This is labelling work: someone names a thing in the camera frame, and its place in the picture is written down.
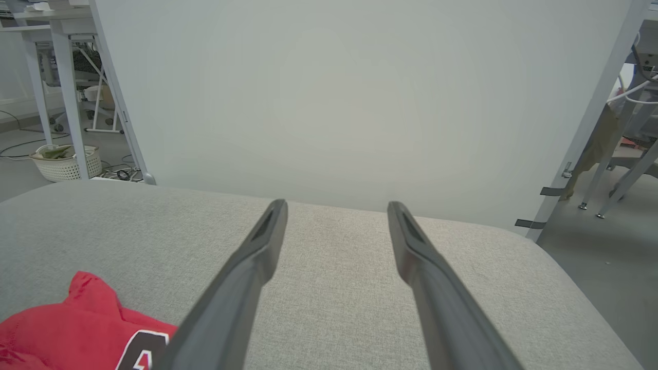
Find white partition panel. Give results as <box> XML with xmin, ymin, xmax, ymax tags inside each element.
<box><xmin>88</xmin><ymin>0</ymin><xmax>653</xmax><ymax>242</ymax></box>

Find white desk with square legs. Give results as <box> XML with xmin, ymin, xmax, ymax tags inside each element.
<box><xmin>0</xmin><ymin>0</ymin><xmax>99</xmax><ymax>180</ymax></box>

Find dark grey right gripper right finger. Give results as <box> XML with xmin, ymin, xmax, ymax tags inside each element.
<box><xmin>387</xmin><ymin>201</ymin><xmax>525</xmax><ymax>370</ymax></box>

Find office chair with dark mesh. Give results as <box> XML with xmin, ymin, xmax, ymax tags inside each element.
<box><xmin>51</xmin><ymin>47</ymin><xmax>118</xmax><ymax>132</ymax></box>

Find red and white jersey garment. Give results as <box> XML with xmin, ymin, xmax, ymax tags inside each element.
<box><xmin>0</xmin><ymin>271</ymin><xmax>178</xmax><ymax>370</ymax></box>

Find white basket with green contents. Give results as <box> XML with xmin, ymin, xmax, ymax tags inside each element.
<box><xmin>30</xmin><ymin>144</ymin><xmax>103</xmax><ymax>183</ymax></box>

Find grey cluttered desk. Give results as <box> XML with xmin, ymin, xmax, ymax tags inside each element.
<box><xmin>577</xmin><ymin>21</ymin><xmax>658</xmax><ymax>219</ymax></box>

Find thin black floor cable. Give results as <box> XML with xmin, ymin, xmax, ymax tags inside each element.
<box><xmin>0</xmin><ymin>110</ymin><xmax>70</xmax><ymax>160</ymax></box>

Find white cable on desk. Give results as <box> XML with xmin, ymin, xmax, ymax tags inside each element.
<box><xmin>607</xmin><ymin>72</ymin><xmax>658</xmax><ymax>106</ymax></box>

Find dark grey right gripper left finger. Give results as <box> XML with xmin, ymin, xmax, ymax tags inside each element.
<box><xmin>154</xmin><ymin>199</ymin><xmax>288</xmax><ymax>370</ymax></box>

